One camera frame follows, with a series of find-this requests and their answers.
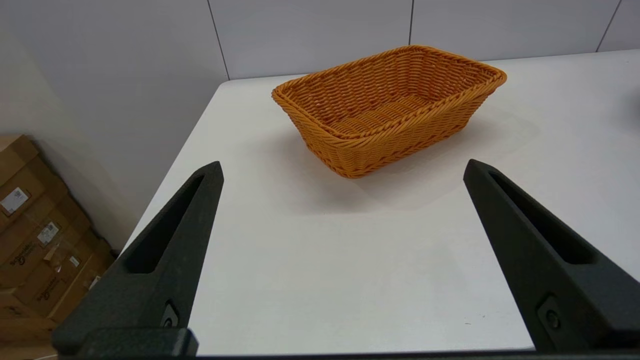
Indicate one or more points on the brown cardboard box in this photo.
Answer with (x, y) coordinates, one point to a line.
(20, 325)
(55, 287)
(20, 170)
(30, 250)

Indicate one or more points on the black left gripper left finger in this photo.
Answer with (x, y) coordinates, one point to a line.
(165, 260)

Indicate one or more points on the orange woven basket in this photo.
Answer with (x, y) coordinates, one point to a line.
(360, 150)

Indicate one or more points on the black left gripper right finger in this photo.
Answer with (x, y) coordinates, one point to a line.
(525, 250)

